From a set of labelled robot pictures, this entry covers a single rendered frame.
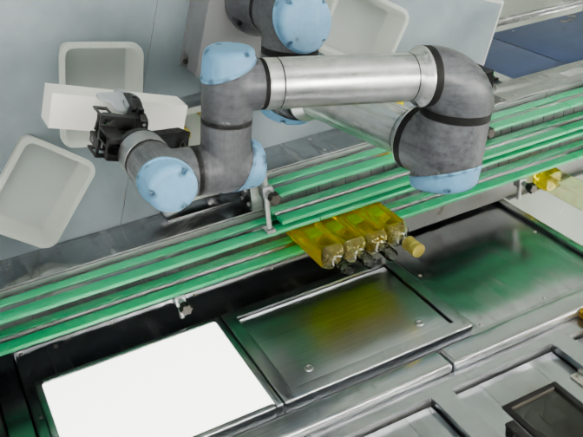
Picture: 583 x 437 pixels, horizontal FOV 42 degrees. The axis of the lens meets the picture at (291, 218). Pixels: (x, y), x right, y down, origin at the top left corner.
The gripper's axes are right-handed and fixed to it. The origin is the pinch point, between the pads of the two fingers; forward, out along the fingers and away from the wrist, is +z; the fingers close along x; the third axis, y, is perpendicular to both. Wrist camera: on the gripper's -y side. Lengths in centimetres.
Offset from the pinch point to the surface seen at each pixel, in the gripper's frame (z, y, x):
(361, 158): 19, -68, 11
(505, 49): 60, -144, -15
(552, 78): 28, -133, -14
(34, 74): 34.2, 7.7, 3.2
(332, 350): -13, -51, 45
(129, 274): 14.6, -12.7, 40.2
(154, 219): 31, -23, 35
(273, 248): 18, -49, 36
